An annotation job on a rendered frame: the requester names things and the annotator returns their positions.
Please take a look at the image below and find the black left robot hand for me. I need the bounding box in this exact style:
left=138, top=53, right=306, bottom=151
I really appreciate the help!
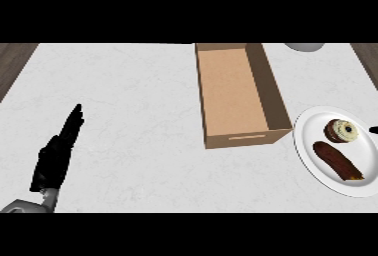
left=29, top=103, right=86, bottom=193

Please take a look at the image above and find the chocolate cupcake with cream frosting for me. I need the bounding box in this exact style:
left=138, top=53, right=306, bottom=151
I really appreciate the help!
left=322, top=118, right=361, bottom=144

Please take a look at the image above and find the white oval plate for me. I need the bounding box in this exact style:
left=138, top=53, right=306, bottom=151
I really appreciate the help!
left=293, top=105, right=378, bottom=198

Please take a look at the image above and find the brown cardboard box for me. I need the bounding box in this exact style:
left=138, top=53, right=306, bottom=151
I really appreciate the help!
left=194, top=43, right=296, bottom=150

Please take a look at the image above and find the dark brown pastry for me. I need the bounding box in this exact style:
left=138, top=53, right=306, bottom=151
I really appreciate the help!
left=312, top=140, right=367, bottom=182

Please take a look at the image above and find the pale grey round object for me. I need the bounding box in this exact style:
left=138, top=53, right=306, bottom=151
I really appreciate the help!
left=284, top=43, right=328, bottom=53

